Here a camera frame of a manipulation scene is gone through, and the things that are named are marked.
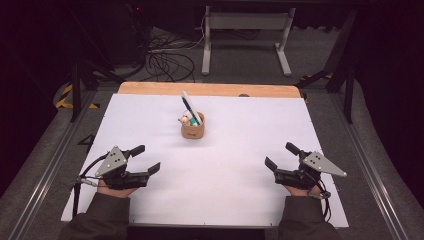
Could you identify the tan bear pen holder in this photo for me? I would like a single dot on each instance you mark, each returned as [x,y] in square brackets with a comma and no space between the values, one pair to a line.
[192,132]

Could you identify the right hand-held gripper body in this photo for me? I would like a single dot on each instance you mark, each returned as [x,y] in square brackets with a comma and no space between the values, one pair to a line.
[320,163]

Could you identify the white pen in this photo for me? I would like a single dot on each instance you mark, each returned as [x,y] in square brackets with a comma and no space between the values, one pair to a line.
[189,101]

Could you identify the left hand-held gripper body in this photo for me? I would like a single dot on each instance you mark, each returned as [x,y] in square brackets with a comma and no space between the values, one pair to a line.
[113,161]

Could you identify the black metal stand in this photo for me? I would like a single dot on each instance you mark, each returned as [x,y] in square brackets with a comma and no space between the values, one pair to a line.
[76,90]
[348,96]

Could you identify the person's right hand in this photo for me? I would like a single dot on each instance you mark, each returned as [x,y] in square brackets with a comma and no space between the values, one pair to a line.
[301,193]

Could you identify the metal stand frame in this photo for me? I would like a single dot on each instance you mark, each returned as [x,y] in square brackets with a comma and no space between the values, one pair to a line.
[246,21]

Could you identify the yellow black floor tape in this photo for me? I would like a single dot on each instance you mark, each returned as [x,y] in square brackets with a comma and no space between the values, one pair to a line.
[65,96]

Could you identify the white table board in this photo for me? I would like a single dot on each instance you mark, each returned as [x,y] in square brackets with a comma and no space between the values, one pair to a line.
[233,150]

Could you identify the person's left hand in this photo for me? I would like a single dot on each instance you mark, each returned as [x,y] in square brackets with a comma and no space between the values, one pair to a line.
[115,194]

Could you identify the white green short marker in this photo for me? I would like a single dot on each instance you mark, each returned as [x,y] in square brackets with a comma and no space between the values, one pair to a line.
[192,122]

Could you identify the metal floor rail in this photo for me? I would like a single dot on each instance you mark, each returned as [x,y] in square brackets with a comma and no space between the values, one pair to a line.
[370,166]
[50,170]

